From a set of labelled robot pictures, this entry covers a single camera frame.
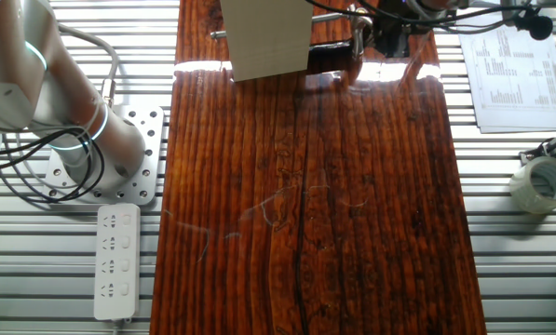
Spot brown wood grain board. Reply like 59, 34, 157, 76
149, 0, 488, 335

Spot black cable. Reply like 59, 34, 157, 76
305, 0, 535, 34
0, 123, 109, 205

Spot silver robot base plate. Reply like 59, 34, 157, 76
42, 104, 166, 206

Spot white power strip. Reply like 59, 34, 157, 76
93, 203, 142, 323

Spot printed paper sheets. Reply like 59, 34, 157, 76
456, 13, 556, 135

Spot black base metal crank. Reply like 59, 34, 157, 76
210, 4, 375, 61

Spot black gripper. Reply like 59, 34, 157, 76
373, 0, 414, 60

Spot clear tape roll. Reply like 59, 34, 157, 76
509, 155, 556, 215

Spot thick grey robot cable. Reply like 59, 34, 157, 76
53, 20, 120, 108

